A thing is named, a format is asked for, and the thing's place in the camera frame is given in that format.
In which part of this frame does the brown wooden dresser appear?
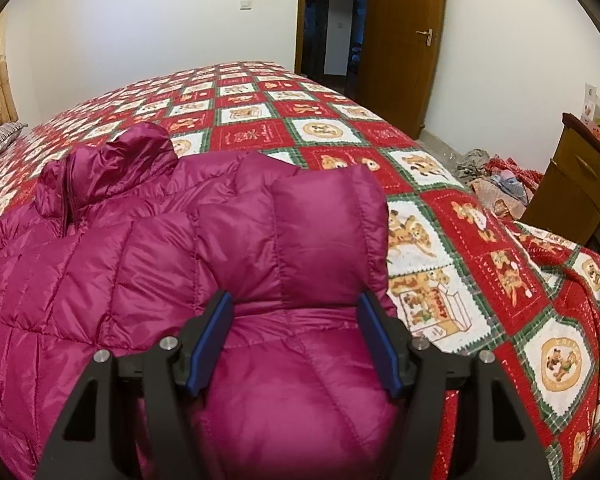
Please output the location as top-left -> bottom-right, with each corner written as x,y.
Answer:
527,114 -> 600,251

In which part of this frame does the magenta down jacket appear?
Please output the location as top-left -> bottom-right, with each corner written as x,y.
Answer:
0,122 -> 406,480

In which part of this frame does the grey crumpled cloth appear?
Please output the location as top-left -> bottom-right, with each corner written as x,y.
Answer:
454,149 -> 491,181

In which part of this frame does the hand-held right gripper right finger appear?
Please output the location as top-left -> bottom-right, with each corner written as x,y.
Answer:
356,291 -> 553,480

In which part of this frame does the wooden door frame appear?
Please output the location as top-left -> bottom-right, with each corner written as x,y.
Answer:
295,0 -> 309,78

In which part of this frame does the red bear printed blanket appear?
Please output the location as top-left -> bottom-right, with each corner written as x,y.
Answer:
0,61 -> 600,480

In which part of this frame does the wall paper sheet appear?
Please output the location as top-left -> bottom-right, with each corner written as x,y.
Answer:
582,82 -> 600,123

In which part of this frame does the pile of clothes on floor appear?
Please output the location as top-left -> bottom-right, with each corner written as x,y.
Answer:
472,177 -> 531,220

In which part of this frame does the brown wooden door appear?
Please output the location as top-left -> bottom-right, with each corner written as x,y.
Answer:
355,0 -> 448,142

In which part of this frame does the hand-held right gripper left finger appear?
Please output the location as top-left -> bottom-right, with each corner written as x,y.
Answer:
34,290 -> 234,480

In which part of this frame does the red printed cloth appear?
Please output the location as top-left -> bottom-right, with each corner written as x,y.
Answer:
485,157 -> 546,196

